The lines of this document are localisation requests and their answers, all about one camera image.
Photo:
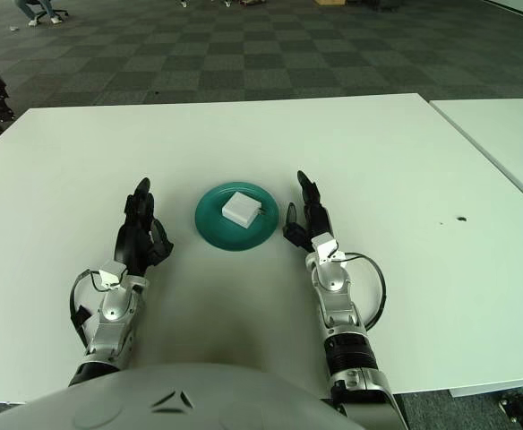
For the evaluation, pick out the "teal round plate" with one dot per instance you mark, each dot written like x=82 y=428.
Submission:
x=216 y=228

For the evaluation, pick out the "white charger block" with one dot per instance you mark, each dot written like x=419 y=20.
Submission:
x=239 y=208

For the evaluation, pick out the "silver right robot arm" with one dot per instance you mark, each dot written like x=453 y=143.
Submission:
x=333 y=286

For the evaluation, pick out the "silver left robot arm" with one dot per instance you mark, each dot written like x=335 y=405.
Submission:
x=114 y=313

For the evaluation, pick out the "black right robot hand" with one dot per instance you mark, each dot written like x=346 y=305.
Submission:
x=317 y=219

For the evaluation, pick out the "grey robot torso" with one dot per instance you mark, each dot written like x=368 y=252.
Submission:
x=176 y=403

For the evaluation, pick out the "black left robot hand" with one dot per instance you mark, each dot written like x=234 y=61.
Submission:
x=136 y=242

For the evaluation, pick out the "rolling chair base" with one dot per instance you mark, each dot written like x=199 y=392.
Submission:
x=62 y=12

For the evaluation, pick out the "black table leg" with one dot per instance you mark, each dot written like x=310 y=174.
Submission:
x=516 y=407

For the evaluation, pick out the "seated person in jeans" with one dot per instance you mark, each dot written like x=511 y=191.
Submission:
x=24 y=6

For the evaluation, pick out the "brown cardboard box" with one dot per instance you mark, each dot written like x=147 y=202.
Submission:
x=331 y=2

